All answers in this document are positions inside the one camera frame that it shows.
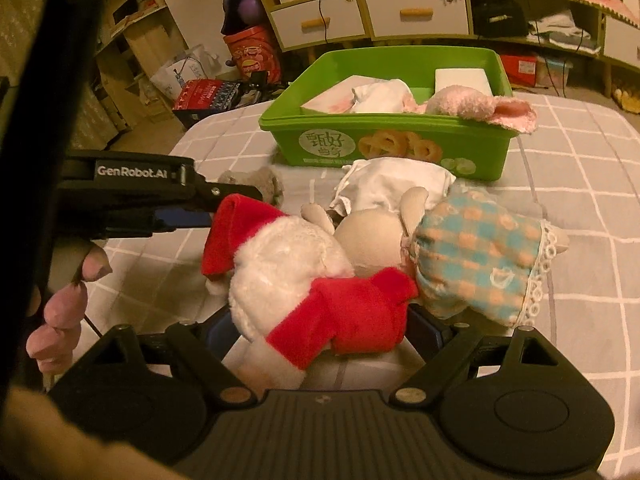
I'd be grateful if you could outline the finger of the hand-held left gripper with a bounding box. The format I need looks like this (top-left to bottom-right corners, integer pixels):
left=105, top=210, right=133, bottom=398
left=150, top=207, right=215, bottom=232
left=192, top=174, right=264, bottom=214

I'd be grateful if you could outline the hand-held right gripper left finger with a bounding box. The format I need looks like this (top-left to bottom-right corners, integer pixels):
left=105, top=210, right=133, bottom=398
left=77, top=309, right=259, bottom=407

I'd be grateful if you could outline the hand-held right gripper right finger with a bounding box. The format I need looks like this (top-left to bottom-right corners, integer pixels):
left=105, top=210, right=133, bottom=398
left=391, top=307, right=576, bottom=407

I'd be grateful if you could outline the rabbit doll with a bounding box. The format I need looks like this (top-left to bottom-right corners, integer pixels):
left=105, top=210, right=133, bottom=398
left=300, top=186, right=572, bottom=330

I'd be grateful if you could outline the white plush toy red scarf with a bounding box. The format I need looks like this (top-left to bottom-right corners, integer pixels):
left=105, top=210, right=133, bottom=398
left=201, top=194, right=420, bottom=391

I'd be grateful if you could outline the pink white cloth item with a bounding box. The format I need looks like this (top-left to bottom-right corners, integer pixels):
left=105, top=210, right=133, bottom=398
left=300, top=75, right=366, bottom=115

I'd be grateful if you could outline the green plastic bin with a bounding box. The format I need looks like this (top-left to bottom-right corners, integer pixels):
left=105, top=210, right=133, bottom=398
left=258, top=45, right=523, bottom=182

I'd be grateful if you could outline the pink plush toy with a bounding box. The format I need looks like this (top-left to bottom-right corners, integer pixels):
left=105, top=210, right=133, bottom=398
left=425, top=85, right=538, bottom=136

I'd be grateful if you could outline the white foam block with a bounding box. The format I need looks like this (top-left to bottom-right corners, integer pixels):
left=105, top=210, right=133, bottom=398
left=434, top=66, right=493, bottom=97

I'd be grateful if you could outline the person's left hand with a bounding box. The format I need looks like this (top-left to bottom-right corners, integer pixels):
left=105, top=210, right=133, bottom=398
left=25, top=244, right=114, bottom=376

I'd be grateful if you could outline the red and black box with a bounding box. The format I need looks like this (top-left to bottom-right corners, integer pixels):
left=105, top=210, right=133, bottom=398
left=173, top=79, right=243, bottom=128

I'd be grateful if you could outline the white plastic bag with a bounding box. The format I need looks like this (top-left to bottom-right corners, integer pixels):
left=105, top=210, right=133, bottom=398
left=150, top=45, right=221, bottom=103

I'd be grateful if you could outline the red round gift tin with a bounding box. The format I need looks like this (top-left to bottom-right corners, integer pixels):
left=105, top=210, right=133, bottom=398
left=223, top=25, right=283, bottom=83

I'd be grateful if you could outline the white lace cloth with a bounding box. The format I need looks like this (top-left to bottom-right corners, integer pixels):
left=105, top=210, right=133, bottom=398
left=329, top=157, right=457, bottom=217

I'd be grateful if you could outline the wooden shelf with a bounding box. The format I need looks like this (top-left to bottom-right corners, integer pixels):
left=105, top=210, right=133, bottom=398
left=95, top=0, right=188, bottom=136

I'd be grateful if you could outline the black cloth bag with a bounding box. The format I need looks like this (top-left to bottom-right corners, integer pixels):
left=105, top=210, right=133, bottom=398
left=222, top=0, right=263, bottom=36

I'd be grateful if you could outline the grey checked blanket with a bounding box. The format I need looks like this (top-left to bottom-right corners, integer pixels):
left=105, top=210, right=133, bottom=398
left=75, top=91, right=640, bottom=461

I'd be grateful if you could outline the white cabinet drawer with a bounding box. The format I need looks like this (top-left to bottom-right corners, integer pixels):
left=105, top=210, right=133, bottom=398
left=272, top=0, right=367, bottom=51
left=362, top=0, right=471, bottom=39
left=602, top=17, right=640, bottom=68

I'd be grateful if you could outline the clear storage box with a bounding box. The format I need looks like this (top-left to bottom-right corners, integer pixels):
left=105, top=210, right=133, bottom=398
left=537, top=55, right=573, bottom=88

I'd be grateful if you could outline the egg carton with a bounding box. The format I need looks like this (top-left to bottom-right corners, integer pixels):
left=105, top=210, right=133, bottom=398
left=612, top=85, right=640, bottom=113

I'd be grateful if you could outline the pile of folded clothes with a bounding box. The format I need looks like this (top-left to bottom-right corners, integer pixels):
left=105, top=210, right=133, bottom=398
left=525, top=7, right=601, bottom=53

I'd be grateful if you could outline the dark strap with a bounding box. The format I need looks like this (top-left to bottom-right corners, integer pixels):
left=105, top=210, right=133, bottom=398
left=0, top=0, right=108, bottom=391

